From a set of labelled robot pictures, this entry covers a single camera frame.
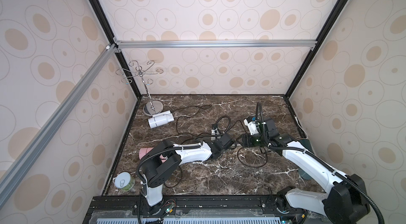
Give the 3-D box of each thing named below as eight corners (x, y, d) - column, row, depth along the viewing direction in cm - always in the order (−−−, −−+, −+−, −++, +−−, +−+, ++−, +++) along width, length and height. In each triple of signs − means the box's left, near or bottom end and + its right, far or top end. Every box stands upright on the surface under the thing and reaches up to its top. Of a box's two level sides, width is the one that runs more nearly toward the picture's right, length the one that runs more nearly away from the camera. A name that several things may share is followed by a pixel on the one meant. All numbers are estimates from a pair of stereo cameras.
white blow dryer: (151, 131, 102) (148, 125, 97) (149, 120, 108) (146, 114, 103) (175, 123, 106) (173, 117, 101) (171, 113, 112) (170, 107, 107)
